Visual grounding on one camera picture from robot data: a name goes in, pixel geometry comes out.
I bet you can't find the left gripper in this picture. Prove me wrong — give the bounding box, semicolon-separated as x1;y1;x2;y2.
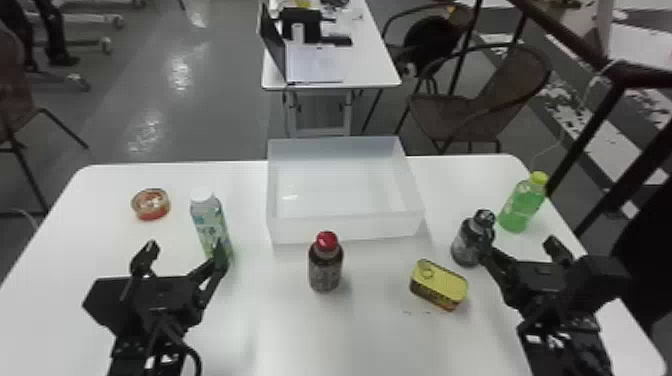
119;238;232;331

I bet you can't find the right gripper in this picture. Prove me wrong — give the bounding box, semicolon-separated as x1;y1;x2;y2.
478;234;579;317

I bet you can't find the clear bottle with green label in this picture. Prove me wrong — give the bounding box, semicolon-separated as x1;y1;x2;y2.
188;185;235;263

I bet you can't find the red can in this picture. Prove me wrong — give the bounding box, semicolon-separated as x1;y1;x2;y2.
130;187;172;222

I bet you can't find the yellow can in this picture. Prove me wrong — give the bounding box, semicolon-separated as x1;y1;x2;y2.
408;257;470;313

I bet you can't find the brown bottle with red cap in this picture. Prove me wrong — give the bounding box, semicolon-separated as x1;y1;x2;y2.
307;229;345;294

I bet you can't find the brown chair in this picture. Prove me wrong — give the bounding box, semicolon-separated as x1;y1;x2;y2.
392;42;554;157
0;20;92;216

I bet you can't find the clear box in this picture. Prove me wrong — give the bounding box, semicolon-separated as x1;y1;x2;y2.
265;135;427;246

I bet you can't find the black laptop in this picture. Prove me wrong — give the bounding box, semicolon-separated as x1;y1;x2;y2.
258;2;349;86

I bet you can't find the black chair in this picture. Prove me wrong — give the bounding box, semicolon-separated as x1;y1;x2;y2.
359;0;476;135

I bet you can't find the person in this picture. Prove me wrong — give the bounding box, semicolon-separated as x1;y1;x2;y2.
0;0;82;71

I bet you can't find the white side table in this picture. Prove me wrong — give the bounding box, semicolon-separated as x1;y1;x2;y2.
259;0;403;139

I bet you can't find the black cable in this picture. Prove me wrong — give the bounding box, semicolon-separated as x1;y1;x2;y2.
157;319;205;376

